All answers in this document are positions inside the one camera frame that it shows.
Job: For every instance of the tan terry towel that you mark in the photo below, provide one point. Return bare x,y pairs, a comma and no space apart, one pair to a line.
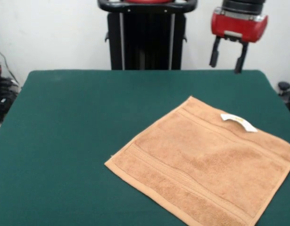
201,164

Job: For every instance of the dark green table cloth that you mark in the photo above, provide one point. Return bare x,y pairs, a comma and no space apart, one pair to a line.
64,141

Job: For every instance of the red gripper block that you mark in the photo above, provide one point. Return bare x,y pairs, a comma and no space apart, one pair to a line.
239,28

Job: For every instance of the red robot base joint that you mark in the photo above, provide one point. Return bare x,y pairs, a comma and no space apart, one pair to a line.
149,1

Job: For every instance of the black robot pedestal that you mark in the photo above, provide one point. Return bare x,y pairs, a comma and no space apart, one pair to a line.
147,42

